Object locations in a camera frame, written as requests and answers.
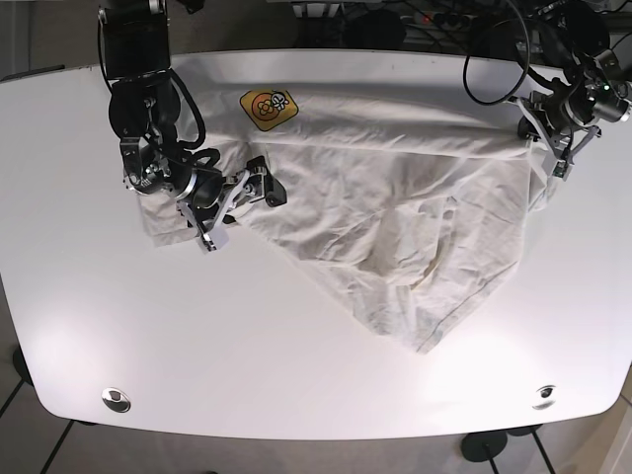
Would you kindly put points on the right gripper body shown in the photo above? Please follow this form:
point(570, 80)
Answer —
point(182, 195)

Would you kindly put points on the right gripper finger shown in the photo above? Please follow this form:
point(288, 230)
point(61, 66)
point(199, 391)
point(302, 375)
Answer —
point(213, 239)
point(265, 187)

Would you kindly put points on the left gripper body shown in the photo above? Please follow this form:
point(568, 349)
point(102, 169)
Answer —
point(567, 118)

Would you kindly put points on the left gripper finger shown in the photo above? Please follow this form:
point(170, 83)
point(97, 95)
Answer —
point(559, 167)
point(527, 131)

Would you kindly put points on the white T-shirt yellow patch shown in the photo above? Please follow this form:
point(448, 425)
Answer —
point(409, 214)

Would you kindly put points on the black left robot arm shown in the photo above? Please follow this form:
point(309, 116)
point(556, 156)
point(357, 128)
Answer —
point(575, 39)

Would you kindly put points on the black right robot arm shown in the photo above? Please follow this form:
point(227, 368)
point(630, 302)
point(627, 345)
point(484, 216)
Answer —
point(149, 99)

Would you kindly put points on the left silver table grommet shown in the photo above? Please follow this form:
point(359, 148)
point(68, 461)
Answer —
point(116, 400)

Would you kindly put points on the silver table grommet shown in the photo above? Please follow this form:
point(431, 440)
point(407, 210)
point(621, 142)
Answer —
point(116, 400)
point(544, 397)

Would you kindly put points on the right silver table grommet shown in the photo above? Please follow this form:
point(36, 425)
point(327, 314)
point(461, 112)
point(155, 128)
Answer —
point(544, 397)

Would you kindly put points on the black round stand base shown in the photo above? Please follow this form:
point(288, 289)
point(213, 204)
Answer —
point(483, 446)

